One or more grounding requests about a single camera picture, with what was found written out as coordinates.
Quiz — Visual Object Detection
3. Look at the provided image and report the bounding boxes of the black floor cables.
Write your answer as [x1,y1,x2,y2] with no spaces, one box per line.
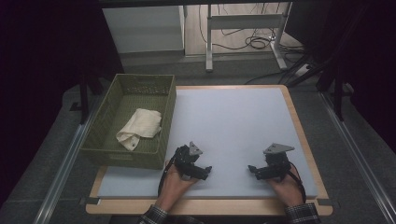
[198,3,307,54]

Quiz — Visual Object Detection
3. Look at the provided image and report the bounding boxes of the pale blue foam mat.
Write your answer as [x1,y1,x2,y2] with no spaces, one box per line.
[96,87,318,200]

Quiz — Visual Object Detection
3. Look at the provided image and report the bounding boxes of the green woven plastic basket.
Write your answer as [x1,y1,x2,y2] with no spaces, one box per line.
[79,73,177,171]

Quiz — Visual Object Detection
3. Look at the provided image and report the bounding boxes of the grey metal desk frame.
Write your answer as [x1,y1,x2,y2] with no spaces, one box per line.
[205,2,293,73]

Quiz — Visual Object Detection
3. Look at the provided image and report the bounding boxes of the aluminium floor rail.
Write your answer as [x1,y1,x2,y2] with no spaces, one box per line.
[32,94,106,224]
[319,92,396,224]

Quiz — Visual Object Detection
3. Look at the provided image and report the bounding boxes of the white cabinet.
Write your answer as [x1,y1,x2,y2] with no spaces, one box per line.
[102,5,185,54]

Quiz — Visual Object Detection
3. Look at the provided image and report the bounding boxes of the person's left hand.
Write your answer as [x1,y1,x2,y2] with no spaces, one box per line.
[154,161,200,213]

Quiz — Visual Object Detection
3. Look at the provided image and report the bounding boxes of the dark curtain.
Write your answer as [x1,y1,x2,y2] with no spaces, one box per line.
[284,0,396,154]

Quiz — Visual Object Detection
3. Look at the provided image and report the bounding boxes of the person's right hand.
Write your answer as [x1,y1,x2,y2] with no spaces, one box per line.
[265,172,305,208]

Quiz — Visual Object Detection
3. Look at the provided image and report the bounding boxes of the grey tape piece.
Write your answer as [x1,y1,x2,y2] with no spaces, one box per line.
[78,196,101,206]
[317,198,341,207]

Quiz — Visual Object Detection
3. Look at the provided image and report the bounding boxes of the white power strip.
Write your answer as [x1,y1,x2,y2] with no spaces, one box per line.
[293,63,313,77]

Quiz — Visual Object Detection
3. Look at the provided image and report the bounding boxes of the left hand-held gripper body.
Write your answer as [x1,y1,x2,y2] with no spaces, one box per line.
[172,141,204,172]

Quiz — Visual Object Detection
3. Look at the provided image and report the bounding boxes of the cream printed cloth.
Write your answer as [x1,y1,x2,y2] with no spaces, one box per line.
[115,107,163,152]

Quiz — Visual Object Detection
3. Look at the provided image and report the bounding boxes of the dark metal stand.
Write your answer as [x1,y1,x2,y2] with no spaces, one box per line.
[69,74,92,125]

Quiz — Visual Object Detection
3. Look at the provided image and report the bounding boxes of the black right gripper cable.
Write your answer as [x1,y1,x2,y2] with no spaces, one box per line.
[288,161,308,203]

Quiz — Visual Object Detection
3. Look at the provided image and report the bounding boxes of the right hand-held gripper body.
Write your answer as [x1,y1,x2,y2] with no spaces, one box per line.
[262,142,295,181]

